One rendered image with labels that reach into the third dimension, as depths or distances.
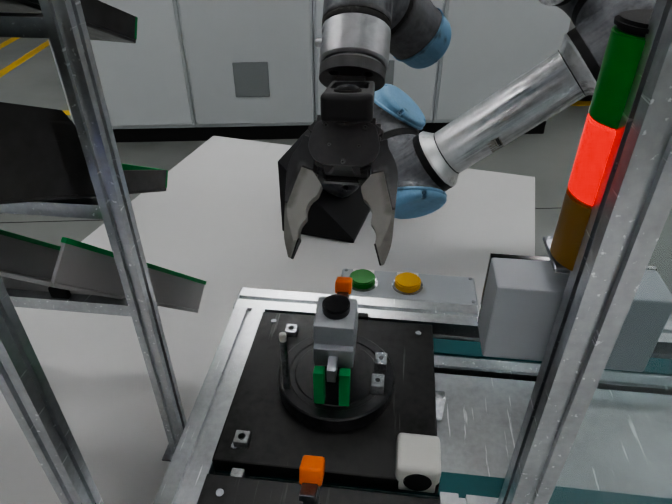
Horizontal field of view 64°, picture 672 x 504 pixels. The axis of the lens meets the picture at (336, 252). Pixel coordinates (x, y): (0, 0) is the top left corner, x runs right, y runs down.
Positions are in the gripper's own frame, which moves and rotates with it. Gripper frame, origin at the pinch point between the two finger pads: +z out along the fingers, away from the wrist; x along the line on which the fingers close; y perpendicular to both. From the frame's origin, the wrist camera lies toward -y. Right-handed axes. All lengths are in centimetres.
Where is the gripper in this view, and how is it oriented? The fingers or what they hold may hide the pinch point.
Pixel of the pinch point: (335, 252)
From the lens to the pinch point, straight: 53.4
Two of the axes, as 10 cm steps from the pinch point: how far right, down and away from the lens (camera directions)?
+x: -9.9, -0.7, 0.9
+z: -0.8, 9.9, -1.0
